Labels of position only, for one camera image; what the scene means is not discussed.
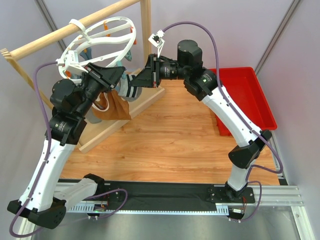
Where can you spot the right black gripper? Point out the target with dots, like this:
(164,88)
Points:
(154,70)

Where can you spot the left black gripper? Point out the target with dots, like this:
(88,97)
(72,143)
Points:
(100,77)

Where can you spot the white round clip hanger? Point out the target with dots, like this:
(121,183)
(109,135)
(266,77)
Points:
(115,34)

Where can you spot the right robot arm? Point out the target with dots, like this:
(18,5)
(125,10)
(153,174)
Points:
(207,88)

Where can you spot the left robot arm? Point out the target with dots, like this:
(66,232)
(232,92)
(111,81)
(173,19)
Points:
(71,102)

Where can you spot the blue sock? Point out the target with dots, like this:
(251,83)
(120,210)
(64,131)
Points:
(86,54)

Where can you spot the brown sock with cream cuff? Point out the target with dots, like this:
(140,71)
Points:
(110,106)

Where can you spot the red plastic tray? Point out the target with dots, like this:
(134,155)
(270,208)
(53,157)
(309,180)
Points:
(243,86)

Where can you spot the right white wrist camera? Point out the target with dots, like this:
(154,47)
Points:
(157,41)

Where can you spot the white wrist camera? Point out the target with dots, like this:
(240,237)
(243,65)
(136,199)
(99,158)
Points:
(157,41)
(69,65)

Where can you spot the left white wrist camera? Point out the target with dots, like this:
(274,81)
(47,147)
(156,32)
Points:
(69,65)

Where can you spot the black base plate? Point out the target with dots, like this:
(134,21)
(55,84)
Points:
(182,197)

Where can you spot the aluminium frame rail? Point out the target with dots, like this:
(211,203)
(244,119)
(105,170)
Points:
(283,195)

